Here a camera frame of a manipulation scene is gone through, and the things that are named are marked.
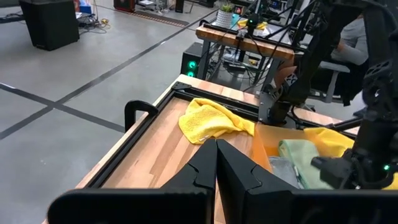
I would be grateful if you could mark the grey microfiber towel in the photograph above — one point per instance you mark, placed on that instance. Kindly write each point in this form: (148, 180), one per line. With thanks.
(283, 171)

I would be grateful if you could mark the black computer tower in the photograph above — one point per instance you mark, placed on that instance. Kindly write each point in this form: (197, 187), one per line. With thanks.
(190, 59)

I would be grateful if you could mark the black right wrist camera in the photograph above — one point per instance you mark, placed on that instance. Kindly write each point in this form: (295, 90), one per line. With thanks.
(329, 169)

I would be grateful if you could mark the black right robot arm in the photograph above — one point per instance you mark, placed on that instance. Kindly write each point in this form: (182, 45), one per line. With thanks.
(381, 90)

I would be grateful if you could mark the large black box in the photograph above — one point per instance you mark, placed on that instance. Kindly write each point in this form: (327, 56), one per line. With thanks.
(49, 25)

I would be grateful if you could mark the green microfiber towel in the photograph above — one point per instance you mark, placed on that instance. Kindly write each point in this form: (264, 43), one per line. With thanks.
(301, 158)

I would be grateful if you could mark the small yellow cloth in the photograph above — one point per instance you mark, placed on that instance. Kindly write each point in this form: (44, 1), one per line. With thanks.
(258, 25)

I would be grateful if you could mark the black aluminium table frame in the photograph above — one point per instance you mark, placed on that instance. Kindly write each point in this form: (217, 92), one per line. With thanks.
(217, 98)

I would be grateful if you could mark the plant in white pot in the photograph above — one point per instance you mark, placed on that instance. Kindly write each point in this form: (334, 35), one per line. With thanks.
(224, 18)

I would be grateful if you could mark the wooden workbench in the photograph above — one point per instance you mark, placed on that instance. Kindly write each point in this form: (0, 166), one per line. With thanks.
(248, 45)

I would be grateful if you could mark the person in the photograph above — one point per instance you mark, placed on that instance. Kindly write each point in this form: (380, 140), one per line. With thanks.
(351, 43)

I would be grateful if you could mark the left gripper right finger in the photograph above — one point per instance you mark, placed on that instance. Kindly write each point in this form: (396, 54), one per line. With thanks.
(264, 205)

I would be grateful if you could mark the orange translucent plastic bin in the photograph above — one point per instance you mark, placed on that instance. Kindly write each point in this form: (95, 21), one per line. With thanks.
(264, 146)

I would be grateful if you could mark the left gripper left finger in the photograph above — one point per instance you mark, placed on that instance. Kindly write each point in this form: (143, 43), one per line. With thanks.
(186, 205)

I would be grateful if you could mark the large yellow microfiber towel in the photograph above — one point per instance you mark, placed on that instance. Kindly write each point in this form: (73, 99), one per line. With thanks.
(329, 141)

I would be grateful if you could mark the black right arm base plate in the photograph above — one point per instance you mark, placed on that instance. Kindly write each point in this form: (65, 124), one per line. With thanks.
(264, 105)

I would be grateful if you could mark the grey office chair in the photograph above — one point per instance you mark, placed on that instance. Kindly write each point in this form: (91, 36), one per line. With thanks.
(334, 70)

